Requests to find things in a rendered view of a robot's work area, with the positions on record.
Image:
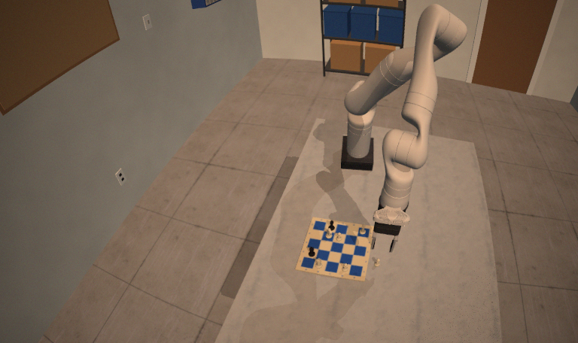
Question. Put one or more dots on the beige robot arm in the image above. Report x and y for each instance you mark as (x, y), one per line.
(439, 32)

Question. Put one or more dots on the blue and tan chessboard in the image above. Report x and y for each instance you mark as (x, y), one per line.
(353, 249)

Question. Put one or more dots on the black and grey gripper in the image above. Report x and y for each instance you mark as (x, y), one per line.
(391, 213)

